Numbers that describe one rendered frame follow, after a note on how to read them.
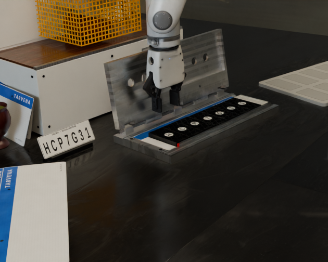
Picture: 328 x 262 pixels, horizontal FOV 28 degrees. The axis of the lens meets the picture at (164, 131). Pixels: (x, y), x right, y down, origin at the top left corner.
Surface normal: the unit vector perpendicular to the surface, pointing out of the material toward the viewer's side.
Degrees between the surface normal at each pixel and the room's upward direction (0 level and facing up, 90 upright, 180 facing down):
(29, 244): 0
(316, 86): 0
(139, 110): 81
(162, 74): 89
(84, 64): 90
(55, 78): 90
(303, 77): 0
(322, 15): 90
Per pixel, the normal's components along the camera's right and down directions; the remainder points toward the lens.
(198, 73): 0.70, 0.09
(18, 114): -0.71, -0.07
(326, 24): -0.59, 0.33
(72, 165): -0.04, -0.92
